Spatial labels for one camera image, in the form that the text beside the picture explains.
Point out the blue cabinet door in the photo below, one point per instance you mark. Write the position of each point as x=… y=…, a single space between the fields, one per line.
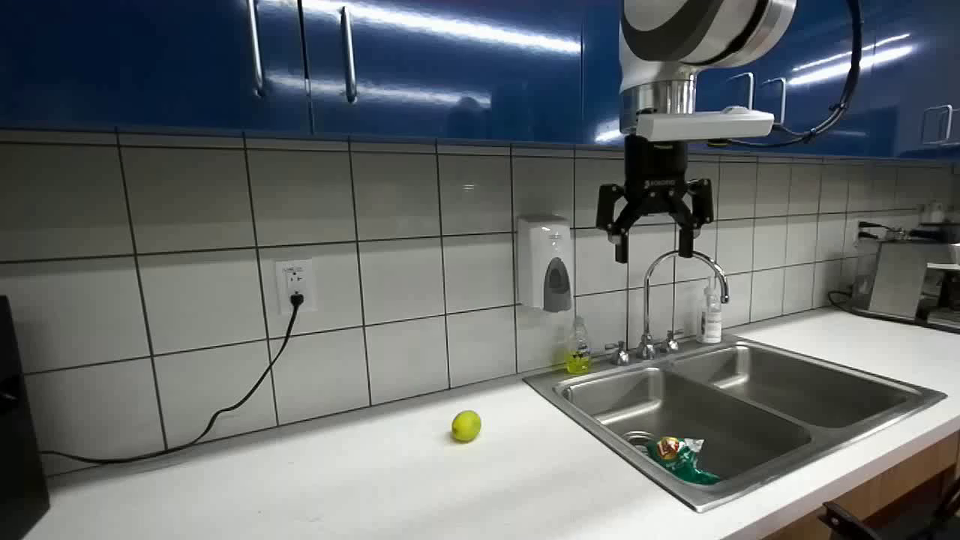
x=468 y=80
x=130 y=60

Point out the yellow-green tennis ball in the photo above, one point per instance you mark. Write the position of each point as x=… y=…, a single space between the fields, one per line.
x=465 y=428

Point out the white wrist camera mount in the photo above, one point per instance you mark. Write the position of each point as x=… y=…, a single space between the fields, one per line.
x=706 y=125

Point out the yellow dish soap bottle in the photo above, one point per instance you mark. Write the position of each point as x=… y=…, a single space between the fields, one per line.
x=574 y=358

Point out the small white bottle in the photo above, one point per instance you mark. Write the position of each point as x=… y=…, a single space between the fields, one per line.
x=713 y=322

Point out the black appliance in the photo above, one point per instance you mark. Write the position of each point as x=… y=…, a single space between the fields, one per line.
x=20 y=430

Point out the stainless steel double sink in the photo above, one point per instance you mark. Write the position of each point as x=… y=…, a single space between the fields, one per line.
x=720 y=422

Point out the white wall soap dispenser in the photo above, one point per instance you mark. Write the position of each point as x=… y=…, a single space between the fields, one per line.
x=545 y=263

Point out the steel countertop appliance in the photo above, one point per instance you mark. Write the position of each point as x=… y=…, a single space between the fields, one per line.
x=900 y=274

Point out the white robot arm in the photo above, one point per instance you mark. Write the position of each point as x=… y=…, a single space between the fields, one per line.
x=700 y=32

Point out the white wall power outlet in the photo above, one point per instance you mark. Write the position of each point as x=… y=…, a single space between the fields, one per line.
x=295 y=279

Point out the black chair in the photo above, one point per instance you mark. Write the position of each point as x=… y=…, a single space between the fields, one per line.
x=880 y=519

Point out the green chips packet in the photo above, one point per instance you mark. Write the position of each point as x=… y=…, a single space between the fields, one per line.
x=684 y=462

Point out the chrome gooseneck faucet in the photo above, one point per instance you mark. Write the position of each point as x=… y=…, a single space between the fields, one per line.
x=678 y=256

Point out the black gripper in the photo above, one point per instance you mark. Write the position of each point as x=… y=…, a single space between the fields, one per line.
x=656 y=165

